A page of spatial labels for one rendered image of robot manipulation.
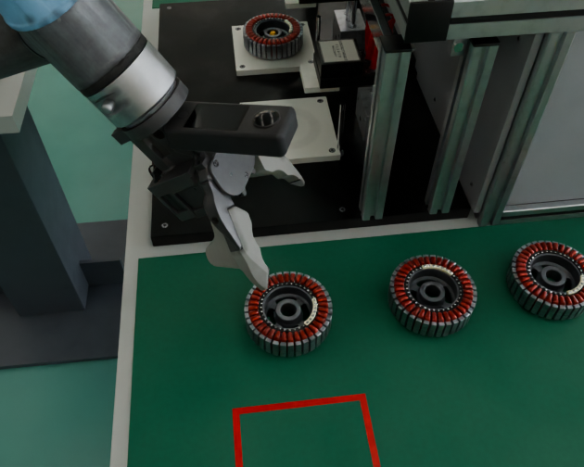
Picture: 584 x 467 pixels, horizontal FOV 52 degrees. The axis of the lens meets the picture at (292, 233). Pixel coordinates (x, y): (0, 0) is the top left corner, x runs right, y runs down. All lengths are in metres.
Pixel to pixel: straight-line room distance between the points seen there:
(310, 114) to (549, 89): 0.41
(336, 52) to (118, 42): 0.46
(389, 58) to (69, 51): 0.34
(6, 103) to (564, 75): 0.92
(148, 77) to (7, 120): 0.68
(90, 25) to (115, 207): 1.51
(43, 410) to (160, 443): 0.96
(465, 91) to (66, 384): 1.27
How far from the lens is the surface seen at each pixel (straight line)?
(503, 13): 0.70
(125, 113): 0.55
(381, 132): 0.77
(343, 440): 0.73
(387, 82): 0.72
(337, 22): 1.18
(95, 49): 0.53
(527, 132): 0.82
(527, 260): 0.87
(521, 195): 0.93
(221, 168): 0.58
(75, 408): 1.65
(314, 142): 0.98
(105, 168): 2.15
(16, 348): 1.77
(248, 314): 0.76
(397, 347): 0.79
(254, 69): 1.13
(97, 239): 1.92
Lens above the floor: 1.43
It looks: 50 degrees down
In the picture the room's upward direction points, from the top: straight up
